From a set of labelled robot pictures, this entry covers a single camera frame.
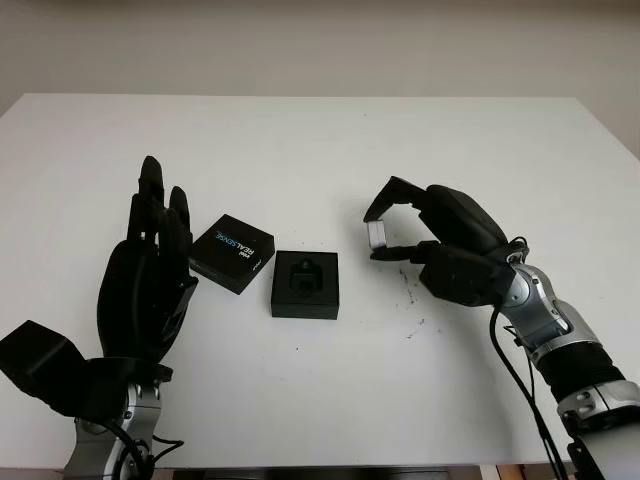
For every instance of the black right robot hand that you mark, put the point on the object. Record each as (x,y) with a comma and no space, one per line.
(465,230)

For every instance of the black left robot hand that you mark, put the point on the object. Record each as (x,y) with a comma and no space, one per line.
(135,300)

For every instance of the small silver depth camera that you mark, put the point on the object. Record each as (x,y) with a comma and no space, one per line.
(376,235)

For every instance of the black RealSense box lid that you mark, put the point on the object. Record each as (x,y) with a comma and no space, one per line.
(235,250)

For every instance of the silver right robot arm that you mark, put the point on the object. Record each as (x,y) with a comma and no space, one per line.
(545,315)

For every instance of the black box base with foam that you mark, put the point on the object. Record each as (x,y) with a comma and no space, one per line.
(305,305)

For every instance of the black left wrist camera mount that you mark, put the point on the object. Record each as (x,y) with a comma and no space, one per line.
(45,360)

